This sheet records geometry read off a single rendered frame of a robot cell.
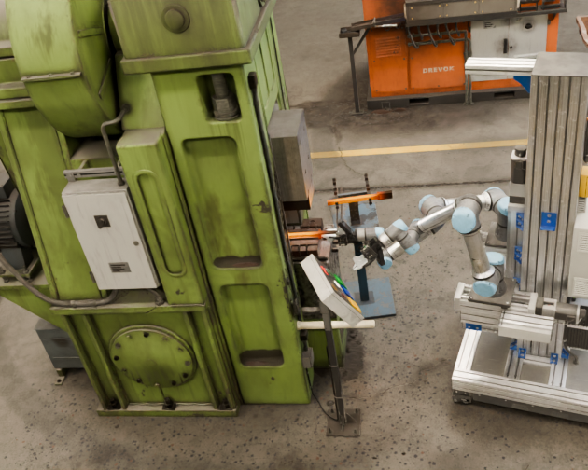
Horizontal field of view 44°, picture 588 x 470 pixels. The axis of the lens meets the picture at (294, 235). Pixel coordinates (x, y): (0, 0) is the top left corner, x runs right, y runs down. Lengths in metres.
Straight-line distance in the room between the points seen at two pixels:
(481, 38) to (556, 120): 3.89
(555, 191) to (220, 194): 1.68
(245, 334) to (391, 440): 1.06
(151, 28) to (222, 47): 0.31
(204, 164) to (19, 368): 2.56
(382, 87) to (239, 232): 4.05
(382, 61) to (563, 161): 4.02
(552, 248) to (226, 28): 2.03
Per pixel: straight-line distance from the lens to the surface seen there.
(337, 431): 4.50
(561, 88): 3.53
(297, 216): 4.50
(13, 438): 5.19
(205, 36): 3.25
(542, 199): 3.85
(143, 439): 4.79
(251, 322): 4.28
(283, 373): 4.48
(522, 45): 7.53
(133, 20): 3.31
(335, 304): 3.62
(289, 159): 3.79
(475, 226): 3.64
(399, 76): 7.57
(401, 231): 3.83
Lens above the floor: 3.56
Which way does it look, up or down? 36 degrees down
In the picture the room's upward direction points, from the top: 10 degrees counter-clockwise
